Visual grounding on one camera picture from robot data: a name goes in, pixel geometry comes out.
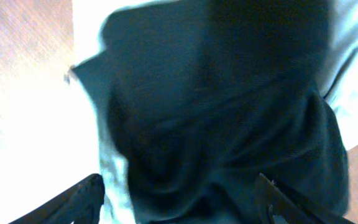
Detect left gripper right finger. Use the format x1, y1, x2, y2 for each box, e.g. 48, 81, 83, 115
255, 173, 354, 224

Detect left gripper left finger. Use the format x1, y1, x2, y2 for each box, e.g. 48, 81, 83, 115
10, 174, 105, 224

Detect black Sydrogen polo shirt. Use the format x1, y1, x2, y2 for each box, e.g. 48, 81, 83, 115
73, 1, 349, 223

